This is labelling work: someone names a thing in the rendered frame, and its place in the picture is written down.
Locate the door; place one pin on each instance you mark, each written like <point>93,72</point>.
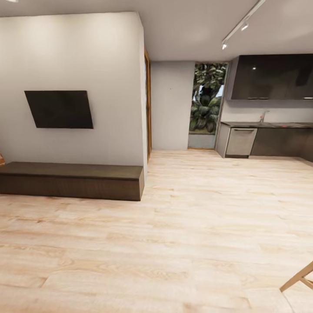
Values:
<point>147,63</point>

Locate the cabinet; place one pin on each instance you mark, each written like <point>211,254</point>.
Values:
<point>301,84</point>
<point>261,77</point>
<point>74,180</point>

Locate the straight chair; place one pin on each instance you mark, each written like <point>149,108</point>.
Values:
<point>300,276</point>

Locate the dishwasher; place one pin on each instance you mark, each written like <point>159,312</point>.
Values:
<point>240,141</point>

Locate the fixed window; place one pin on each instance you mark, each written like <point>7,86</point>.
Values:
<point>207,98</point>

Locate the drop in sink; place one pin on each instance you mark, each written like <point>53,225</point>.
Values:
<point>278,123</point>

